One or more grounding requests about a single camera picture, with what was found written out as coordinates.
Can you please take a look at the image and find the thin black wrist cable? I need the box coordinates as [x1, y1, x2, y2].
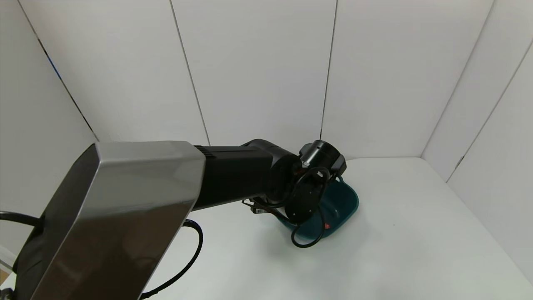
[290, 167, 334, 249]

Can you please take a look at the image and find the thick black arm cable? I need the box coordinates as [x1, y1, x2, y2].
[0, 211, 204, 300]

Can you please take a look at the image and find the dark teal square basin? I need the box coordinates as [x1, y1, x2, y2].
[275, 175, 359, 240]

